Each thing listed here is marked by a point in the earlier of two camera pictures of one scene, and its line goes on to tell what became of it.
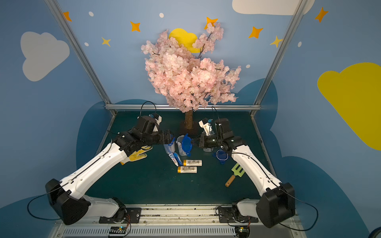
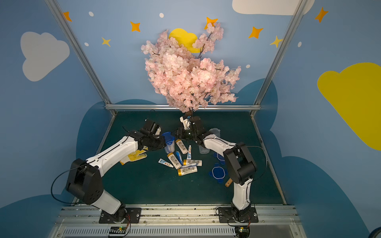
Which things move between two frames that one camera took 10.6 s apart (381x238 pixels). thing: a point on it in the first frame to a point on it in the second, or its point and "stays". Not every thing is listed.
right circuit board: [242, 231] stays
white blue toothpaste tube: [173, 158] to [189, 156]
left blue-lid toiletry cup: [170, 148] stays
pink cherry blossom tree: [189, 83] stays
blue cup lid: [187, 144] to [218, 172]
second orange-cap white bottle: [183, 169] stays
